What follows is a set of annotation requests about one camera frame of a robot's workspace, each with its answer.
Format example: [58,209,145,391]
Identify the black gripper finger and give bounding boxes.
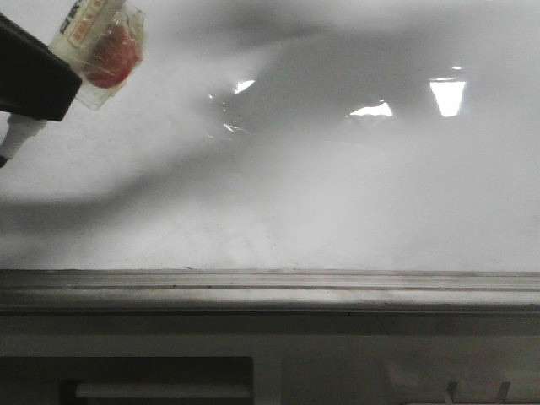
[0,15,82,122]

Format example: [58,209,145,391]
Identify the white black whiteboard marker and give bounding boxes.
[1,1,145,164]

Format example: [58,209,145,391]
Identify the white whiteboard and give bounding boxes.
[1,1,539,272]

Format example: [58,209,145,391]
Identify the grey whiteboard tray rail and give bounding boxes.
[1,269,539,313]

